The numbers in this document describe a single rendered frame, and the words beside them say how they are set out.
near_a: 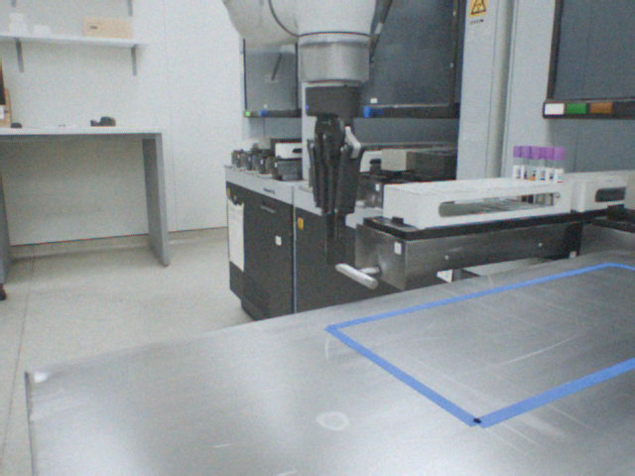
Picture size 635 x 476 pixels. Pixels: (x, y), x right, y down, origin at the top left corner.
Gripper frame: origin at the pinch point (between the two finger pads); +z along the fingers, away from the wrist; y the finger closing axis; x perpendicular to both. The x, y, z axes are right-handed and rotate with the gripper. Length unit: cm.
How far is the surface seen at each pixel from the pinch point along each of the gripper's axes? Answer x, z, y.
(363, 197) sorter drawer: -38, 5, 58
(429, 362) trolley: 13.3, -1.9, -39.1
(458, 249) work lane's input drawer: -16.3, 1.8, -6.6
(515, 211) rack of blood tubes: -28.3, -2.3, -4.7
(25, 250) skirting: 64, 74, 349
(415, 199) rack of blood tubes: -10.9, -5.2, -3.4
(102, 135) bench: 10, -5, 288
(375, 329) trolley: 13.6, -1.9, -33.4
